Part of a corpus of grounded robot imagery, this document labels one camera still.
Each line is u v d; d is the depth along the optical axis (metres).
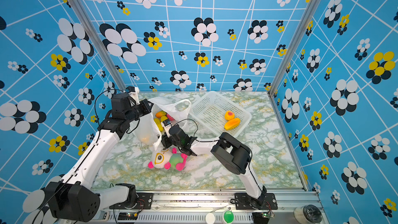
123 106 0.58
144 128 0.79
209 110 1.08
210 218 0.63
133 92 0.69
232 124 0.97
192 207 0.72
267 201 0.65
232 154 0.52
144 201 0.73
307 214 0.62
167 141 0.78
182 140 0.71
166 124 0.78
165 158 0.80
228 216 0.62
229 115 0.99
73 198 0.38
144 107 0.68
